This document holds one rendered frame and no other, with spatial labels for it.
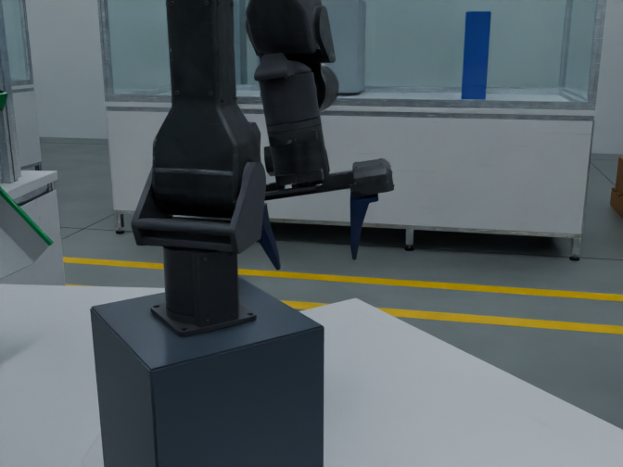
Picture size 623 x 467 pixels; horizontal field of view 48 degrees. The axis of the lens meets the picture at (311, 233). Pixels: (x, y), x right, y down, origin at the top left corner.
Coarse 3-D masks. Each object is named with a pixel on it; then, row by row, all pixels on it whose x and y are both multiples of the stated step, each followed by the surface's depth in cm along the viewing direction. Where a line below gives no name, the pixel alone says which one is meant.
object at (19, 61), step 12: (12, 0) 624; (12, 12) 625; (12, 24) 626; (12, 36) 627; (12, 48) 628; (24, 48) 645; (12, 60) 629; (24, 60) 646; (12, 72) 630; (24, 72) 647
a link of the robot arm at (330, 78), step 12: (324, 12) 69; (324, 24) 70; (324, 36) 70; (324, 48) 70; (300, 60) 73; (312, 60) 73; (324, 60) 72; (324, 72) 77; (324, 84) 75; (336, 84) 79; (324, 96) 75; (336, 96) 81; (324, 108) 80
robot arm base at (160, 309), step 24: (168, 264) 52; (192, 264) 51; (216, 264) 51; (168, 288) 53; (192, 288) 52; (216, 288) 52; (168, 312) 54; (192, 312) 52; (216, 312) 52; (240, 312) 55
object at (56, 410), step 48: (0, 288) 121; (48, 288) 121; (96, 288) 121; (144, 288) 121; (0, 336) 101; (48, 336) 101; (0, 384) 87; (48, 384) 87; (0, 432) 76; (48, 432) 76; (96, 432) 76
